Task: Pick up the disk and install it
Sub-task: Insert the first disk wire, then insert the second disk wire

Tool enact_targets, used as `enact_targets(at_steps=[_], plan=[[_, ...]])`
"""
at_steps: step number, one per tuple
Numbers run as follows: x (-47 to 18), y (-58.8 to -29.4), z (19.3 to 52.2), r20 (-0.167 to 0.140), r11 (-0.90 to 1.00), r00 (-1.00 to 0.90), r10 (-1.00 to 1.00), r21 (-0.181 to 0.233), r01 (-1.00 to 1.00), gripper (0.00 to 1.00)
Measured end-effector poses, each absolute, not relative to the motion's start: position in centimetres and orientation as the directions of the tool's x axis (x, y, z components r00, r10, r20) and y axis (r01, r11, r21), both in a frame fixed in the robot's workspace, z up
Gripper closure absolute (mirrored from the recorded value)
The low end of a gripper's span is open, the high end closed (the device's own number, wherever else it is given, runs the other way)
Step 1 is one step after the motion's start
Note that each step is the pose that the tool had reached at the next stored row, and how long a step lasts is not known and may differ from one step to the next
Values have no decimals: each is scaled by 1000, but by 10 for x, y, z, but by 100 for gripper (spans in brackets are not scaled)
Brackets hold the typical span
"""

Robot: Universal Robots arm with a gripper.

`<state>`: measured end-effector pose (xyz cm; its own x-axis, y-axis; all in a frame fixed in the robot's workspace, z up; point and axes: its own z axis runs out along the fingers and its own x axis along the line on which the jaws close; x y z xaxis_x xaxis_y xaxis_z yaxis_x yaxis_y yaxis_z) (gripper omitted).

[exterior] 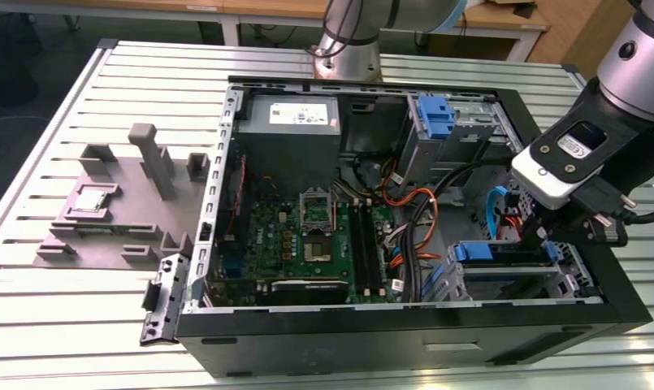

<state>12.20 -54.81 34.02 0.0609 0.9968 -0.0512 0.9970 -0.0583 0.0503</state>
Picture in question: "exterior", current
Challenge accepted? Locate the wooden cabinet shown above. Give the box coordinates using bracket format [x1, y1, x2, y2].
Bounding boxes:
[529, 0, 639, 82]

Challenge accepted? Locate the thin red wire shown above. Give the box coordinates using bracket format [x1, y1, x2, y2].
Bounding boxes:
[225, 154, 251, 241]

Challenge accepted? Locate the black office chair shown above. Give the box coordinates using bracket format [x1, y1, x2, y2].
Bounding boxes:
[0, 11, 45, 109]

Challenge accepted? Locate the grey card retainer bracket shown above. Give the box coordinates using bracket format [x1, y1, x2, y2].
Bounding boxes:
[138, 251, 193, 347]

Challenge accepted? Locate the black camera cable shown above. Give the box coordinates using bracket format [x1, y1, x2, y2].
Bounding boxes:
[588, 190, 654, 247]

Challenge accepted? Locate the grey metal drive cage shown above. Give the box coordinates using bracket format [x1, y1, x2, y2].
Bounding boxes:
[399, 93, 524, 192]

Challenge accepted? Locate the green motherboard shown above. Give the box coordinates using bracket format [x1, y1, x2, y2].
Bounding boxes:
[209, 190, 412, 306]

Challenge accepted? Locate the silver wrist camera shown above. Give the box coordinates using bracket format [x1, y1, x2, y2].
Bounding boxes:
[508, 120, 609, 211]

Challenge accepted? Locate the orange red power wire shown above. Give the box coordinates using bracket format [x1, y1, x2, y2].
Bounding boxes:
[496, 214, 528, 243]

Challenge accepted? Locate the metal socket cover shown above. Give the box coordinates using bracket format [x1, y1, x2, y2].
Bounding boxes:
[297, 186, 339, 237]

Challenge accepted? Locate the black RAM slot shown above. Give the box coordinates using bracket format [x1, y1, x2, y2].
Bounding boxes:
[349, 197, 372, 297]
[361, 197, 388, 297]

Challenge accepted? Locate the grey parts rack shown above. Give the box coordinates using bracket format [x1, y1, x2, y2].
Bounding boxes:
[32, 123, 215, 272]

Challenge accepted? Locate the orange wire bundle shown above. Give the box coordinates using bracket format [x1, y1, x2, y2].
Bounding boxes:
[379, 184, 441, 269]

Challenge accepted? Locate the silver CPU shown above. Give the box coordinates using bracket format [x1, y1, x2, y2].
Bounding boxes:
[70, 189, 110, 214]

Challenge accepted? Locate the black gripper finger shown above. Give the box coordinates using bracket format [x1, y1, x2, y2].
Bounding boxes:
[519, 209, 555, 251]

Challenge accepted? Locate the wooden desk white frame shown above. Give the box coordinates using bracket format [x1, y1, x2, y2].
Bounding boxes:
[30, 0, 240, 46]
[233, 0, 552, 63]

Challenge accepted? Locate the blue plastic drive latch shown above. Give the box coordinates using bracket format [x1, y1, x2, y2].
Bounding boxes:
[417, 95, 457, 140]

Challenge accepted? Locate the black PC case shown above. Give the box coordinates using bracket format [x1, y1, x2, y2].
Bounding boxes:
[173, 74, 654, 378]

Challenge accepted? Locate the hard disk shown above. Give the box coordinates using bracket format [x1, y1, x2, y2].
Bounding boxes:
[420, 240, 559, 301]

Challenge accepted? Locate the grey metal disk bay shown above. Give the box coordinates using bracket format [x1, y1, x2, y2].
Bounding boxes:
[420, 238, 575, 302]

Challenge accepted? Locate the grey power supply unit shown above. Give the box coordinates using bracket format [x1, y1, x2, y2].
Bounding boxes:
[232, 95, 343, 198]

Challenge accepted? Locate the blue data wire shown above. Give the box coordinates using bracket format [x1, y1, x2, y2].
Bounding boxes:
[487, 184, 523, 241]

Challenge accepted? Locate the black graphics card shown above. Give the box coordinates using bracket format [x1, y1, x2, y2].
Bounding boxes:
[253, 278, 349, 306]

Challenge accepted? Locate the CPU socket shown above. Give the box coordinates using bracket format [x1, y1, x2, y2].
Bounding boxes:
[301, 237, 339, 264]

